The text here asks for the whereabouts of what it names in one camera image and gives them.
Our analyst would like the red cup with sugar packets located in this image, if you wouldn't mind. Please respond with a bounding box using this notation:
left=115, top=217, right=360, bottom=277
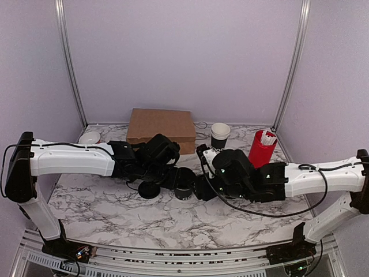
left=248, top=130, right=278, bottom=169

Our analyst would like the aluminium frame post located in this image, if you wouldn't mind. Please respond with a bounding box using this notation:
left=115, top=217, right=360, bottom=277
left=272, top=0, right=311, bottom=132
left=55, top=0, right=88, bottom=129

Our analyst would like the front aluminium rail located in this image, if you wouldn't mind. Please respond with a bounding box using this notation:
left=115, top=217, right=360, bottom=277
left=11, top=241, right=347, bottom=277

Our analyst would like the single black paper cup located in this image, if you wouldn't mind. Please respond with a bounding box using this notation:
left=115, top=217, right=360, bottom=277
left=174, top=188, right=193, bottom=201

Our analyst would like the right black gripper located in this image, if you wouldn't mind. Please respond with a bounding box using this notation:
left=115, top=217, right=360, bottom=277
left=187, top=173, right=252, bottom=202

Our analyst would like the orange and white bowl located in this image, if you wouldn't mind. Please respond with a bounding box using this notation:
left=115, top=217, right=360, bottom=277
left=78, top=131, right=101, bottom=144

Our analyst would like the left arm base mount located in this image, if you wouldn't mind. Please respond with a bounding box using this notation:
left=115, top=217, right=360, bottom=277
left=39, top=219, right=97, bottom=263

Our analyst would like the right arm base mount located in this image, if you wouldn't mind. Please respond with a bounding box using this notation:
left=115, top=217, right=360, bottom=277
left=266, top=223, right=317, bottom=265

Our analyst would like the stack of black paper cups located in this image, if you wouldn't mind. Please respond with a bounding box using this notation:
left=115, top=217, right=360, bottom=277
left=210, top=122, right=231, bottom=152

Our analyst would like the left aluminium frame post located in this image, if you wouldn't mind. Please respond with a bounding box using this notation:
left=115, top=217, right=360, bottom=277
left=55, top=0, right=88, bottom=129

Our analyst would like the stack of black cup lids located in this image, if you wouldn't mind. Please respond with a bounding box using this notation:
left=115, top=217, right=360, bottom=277
left=138, top=182, right=160, bottom=199

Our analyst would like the right aluminium frame post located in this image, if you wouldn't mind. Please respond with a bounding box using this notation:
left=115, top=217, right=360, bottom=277
left=272, top=0, right=311, bottom=132

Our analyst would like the brown paper bag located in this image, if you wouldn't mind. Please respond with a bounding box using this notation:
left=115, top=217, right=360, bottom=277
left=126, top=108, right=197, bottom=155

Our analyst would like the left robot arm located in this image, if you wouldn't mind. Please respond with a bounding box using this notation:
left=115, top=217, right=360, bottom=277
left=1, top=132, right=180, bottom=257

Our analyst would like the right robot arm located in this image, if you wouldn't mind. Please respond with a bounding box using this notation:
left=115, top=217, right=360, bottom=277
left=195, top=144, right=368, bottom=259

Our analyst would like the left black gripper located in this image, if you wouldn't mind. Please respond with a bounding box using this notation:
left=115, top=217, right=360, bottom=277
left=140, top=164, right=182, bottom=190

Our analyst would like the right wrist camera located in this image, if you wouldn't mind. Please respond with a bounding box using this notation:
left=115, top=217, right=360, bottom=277
left=196, top=144, right=218, bottom=179

